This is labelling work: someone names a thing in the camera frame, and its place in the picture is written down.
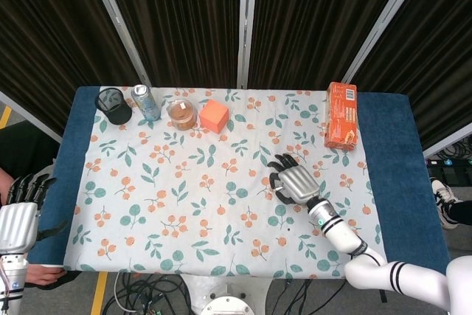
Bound silver beverage can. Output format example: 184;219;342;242
131;84;162;122

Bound floral print tablecloth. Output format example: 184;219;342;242
61;86;387;279

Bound orange snack carton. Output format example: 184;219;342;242
323;82;359;150

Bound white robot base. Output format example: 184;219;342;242
182;273;272;315

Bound orange cube box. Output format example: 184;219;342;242
199;99;230;134

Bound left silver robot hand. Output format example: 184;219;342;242
0;173;57;254

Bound dark folding screen partition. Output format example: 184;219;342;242
0;0;472;153

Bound glass jar with brown contents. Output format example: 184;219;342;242
167;99;196;131

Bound power strip with plugs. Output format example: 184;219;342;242
426;158;472;183

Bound black floor cables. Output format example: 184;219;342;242
103;272;347;315

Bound blue table cover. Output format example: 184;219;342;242
27;86;451;275

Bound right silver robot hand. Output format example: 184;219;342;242
267;153;321;206

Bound black and white sneaker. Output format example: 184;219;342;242
429;177;464;230

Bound black mesh pen holder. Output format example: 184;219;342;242
95;86;133;125

